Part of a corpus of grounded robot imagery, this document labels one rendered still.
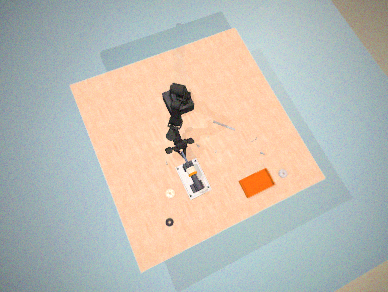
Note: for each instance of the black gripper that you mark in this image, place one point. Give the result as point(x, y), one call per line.
point(170, 150)

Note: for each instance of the cream flat washer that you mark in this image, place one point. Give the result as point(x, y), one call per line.
point(172, 193)

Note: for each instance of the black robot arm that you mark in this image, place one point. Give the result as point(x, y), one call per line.
point(175, 119)

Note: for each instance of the orange shallow open tray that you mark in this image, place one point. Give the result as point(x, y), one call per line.
point(256, 182)

